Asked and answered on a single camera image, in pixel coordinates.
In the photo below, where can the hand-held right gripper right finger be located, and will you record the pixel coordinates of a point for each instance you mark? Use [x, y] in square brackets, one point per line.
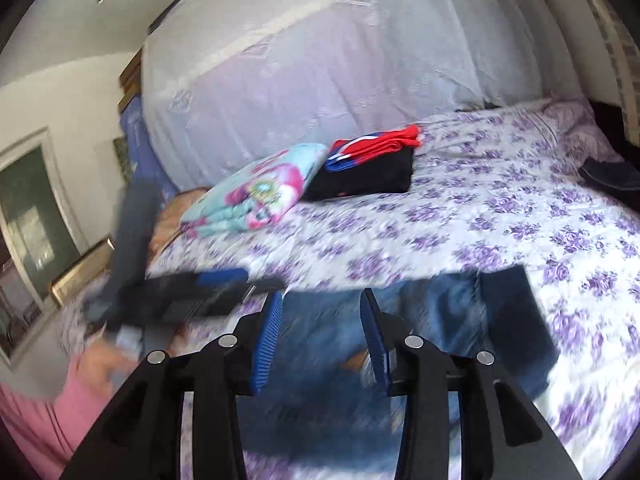
[375, 342]

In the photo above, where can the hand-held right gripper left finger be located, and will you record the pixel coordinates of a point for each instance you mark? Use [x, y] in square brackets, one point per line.
[267, 342]

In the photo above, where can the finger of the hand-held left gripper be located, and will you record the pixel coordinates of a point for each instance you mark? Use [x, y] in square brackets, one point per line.
[220, 302]
[220, 278]

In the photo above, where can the blue denim pants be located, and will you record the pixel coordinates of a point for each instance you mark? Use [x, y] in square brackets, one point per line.
[450, 320]

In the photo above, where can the person's left hand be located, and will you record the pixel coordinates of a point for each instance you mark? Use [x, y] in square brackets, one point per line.
[100, 360]

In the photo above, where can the brown pillow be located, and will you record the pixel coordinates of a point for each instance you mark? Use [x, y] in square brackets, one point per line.
[175, 212]

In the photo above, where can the folded turquoise floral blanket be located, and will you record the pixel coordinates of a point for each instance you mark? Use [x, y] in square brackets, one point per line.
[255, 190]

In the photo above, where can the blue cloth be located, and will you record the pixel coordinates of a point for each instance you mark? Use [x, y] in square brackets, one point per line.
[140, 140]

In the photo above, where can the white framed door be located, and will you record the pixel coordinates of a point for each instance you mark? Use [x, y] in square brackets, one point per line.
[30, 230]

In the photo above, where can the folded black garment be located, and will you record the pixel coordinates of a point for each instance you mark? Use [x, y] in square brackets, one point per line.
[370, 175]

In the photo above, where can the bed with purple floral sheet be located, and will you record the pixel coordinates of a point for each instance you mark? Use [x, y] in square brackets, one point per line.
[500, 220]

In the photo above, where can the folded red and blue garment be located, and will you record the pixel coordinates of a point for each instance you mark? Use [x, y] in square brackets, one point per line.
[370, 147]

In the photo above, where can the white lace cover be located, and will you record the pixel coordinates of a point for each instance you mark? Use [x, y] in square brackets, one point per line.
[325, 60]

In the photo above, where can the pile of dark clothes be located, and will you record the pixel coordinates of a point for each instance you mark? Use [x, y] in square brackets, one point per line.
[612, 172]

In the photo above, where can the beige checked curtain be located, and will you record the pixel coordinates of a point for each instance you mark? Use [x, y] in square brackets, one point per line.
[617, 35]

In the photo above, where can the gold picture frame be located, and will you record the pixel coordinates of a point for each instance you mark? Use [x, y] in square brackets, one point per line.
[82, 272]

